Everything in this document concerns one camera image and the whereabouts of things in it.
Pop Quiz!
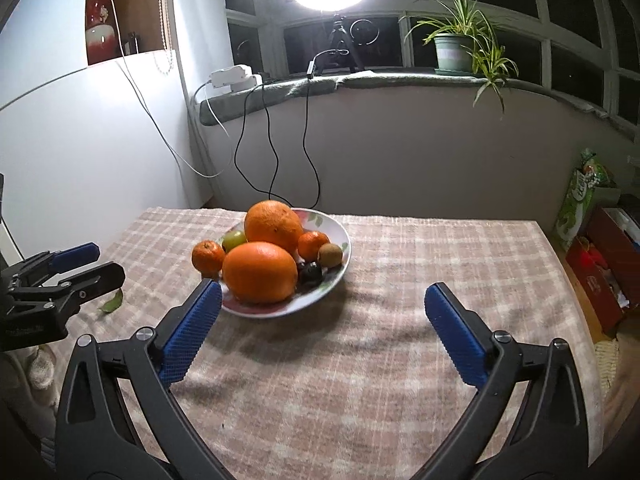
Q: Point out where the large orange front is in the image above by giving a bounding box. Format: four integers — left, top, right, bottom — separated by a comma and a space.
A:
222, 242, 298, 304

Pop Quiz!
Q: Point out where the green leaf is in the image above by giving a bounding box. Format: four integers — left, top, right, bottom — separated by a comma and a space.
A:
99, 288, 124, 314

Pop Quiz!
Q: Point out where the green snack bag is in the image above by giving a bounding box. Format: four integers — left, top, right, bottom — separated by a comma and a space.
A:
553, 148, 622, 250

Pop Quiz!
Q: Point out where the floral white plate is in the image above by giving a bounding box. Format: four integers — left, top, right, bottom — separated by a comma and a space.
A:
220, 207, 352, 320

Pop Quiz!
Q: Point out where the red cardboard box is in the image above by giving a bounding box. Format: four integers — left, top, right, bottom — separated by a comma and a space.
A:
566, 208, 639, 336

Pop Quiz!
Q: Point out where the black tripod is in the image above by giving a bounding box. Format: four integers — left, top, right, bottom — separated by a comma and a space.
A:
317, 14, 364, 74

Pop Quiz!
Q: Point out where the pink plaid tablecloth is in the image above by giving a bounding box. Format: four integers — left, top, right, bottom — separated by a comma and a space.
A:
29, 205, 606, 480

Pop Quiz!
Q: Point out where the white cable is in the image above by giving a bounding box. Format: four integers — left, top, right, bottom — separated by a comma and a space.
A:
102, 0, 231, 180

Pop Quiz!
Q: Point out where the large orange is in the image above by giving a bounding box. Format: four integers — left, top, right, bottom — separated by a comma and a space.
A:
244, 200, 303, 254
222, 242, 298, 304

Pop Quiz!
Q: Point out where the green grape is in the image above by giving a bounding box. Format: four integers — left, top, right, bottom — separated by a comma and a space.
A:
221, 230, 247, 254

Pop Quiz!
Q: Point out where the white power strip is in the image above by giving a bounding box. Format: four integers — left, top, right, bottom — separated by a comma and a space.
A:
208, 64, 262, 92

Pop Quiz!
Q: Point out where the brown kiwi fruit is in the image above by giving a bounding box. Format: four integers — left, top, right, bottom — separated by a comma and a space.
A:
317, 243, 343, 269

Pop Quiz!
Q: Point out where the black cable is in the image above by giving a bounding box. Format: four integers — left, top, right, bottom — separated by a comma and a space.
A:
233, 48, 352, 210

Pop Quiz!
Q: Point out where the red white vase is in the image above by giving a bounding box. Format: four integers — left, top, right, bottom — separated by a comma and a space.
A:
85, 0, 117, 65

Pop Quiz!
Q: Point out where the potted spider plant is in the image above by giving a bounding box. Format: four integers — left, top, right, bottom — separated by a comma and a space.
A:
404, 0, 520, 114

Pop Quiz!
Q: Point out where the white gloved left hand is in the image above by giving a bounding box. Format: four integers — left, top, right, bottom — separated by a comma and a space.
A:
11, 344, 58, 408

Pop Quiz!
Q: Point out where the dark plum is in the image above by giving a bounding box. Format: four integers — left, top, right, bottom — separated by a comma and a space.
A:
297, 261, 323, 287

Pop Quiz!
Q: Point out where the green windowsill cushion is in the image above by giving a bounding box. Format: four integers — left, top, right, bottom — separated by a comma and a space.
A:
198, 70, 612, 126

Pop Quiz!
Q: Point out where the small mandarin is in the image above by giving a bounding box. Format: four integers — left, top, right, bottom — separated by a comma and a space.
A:
297, 231, 330, 262

